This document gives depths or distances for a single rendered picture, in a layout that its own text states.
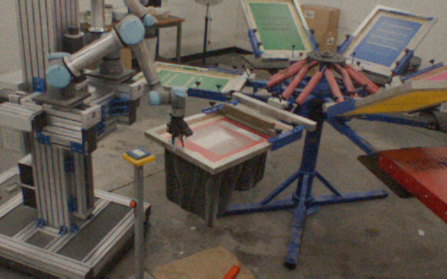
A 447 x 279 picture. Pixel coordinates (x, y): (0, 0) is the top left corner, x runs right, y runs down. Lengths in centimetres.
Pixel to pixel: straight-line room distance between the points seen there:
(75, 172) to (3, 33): 331
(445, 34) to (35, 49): 519
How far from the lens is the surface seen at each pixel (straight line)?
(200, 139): 278
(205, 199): 272
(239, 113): 299
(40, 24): 274
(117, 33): 231
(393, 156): 258
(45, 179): 313
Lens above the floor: 215
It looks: 25 degrees down
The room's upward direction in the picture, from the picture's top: 4 degrees clockwise
